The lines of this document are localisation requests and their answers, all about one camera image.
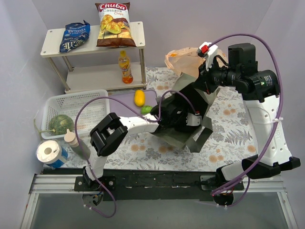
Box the orange juice bottle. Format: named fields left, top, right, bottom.
left=118, top=51, right=133, bottom=84

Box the white paper towel roll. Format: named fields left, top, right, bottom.
left=36, top=140, right=68, bottom=168

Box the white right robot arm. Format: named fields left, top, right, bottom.
left=196, top=42, right=301, bottom=190

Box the aluminium frame rail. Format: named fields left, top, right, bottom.
left=20, top=173, right=84, bottom=229

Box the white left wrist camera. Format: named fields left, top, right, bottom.
left=186, top=113, right=202, bottom=126

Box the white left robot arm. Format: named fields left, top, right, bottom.
left=83, top=104, right=189, bottom=191

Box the green melon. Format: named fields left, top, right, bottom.
left=49, top=114, right=74, bottom=135

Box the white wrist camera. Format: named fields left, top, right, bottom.
left=197, top=42, right=218, bottom=72
left=186, top=113, right=202, bottom=126

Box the yellow mango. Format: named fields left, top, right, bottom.
left=134, top=90, right=145, bottom=107

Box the cassava chips bag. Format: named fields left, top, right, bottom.
left=95, top=2, right=136, bottom=48

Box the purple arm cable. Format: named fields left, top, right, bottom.
left=74, top=90, right=201, bottom=218
left=209, top=33, right=284, bottom=207

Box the blue snack packet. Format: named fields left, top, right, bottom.
left=59, top=21, right=91, bottom=53

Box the white two-tier shelf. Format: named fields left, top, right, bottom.
left=41, top=21, right=147, bottom=94

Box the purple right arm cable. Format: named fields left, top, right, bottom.
left=209, top=33, right=284, bottom=207

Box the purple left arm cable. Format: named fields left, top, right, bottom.
left=74, top=90, right=201, bottom=218

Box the floral patterned table mat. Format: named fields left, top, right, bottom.
left=61, top=66, right=260, bottom=172

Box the purple plastic tray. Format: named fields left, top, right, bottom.
left=109, top=89, right=158, bottom=120

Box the green canvas tote bag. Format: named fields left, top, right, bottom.
left=153, top=73, right=220, bottom=153

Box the beige capped bottle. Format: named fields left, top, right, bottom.
left=64, top=129, right=91, bottom=160

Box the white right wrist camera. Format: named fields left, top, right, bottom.
left=197, top=42, right=218, bottom=72

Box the orange plastic grocery bag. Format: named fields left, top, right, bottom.
left=165, top=47, right=228, bottom=78

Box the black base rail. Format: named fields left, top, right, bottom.
left=42, top=168, right=214, bottom=202

